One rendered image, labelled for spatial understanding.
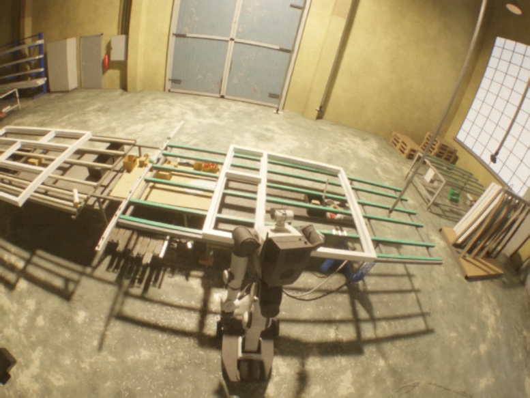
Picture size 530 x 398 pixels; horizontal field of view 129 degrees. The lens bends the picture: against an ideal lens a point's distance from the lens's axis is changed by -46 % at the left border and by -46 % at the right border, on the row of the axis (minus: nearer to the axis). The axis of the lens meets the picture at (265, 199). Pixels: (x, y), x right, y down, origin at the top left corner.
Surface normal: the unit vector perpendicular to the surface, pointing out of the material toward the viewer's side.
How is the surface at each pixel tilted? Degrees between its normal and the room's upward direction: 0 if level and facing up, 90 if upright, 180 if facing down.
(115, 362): 0
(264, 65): 90
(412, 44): 90
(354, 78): 90
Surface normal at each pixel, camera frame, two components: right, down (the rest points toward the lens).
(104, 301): 0.21, -0.76
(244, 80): -0.01, 0.64
